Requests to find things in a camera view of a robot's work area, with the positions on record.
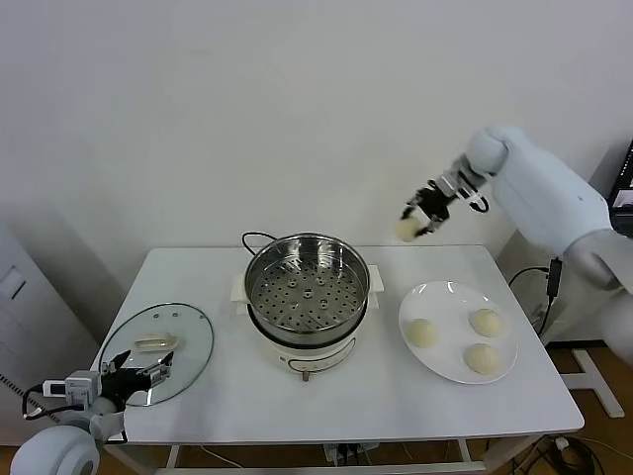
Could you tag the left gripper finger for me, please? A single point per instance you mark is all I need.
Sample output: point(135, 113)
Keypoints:
point(159, 373)
point(117, 364)

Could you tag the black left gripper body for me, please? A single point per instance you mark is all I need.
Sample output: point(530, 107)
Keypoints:
point(118, 383)

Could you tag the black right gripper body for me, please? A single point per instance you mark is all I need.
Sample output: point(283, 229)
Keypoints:
point(432, 203)

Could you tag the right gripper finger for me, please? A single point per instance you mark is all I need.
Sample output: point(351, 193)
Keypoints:
point(410, 209)
point(431, 227)

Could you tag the white steamed baozi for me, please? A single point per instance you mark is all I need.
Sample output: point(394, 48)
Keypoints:
point(422, 332)
point(487, 322)
point(408, 230)
point(483, 358)

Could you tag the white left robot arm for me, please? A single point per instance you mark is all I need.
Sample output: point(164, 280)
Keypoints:
point(49, 450)

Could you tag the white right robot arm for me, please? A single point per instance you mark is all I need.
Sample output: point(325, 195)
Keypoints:
point(544, 198)

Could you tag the stainless steel steamer basket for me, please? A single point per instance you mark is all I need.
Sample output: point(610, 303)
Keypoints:
point(267, 302)

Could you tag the white round plate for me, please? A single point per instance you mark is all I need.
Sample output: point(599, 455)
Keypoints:
point(445, 307)

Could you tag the white grey cabinet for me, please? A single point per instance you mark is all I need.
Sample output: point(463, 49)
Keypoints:
point(29, 316)

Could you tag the cream electric cooker pot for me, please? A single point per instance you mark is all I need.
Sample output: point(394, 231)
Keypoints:
point(316, 353)

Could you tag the black laptop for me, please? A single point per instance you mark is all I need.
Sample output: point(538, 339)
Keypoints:
point(624, 198)

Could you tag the white power strip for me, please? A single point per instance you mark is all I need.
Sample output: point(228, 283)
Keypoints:
point(346, 452)

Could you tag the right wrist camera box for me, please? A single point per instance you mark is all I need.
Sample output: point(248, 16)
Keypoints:
point(450, 185)

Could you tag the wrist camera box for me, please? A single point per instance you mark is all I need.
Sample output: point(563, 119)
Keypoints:
point(450, 185)
point(76, 383)

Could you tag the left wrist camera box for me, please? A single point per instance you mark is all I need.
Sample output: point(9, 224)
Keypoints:
point(76, 383)

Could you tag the white table frame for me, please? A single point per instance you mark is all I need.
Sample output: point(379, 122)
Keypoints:
point(173, 455)

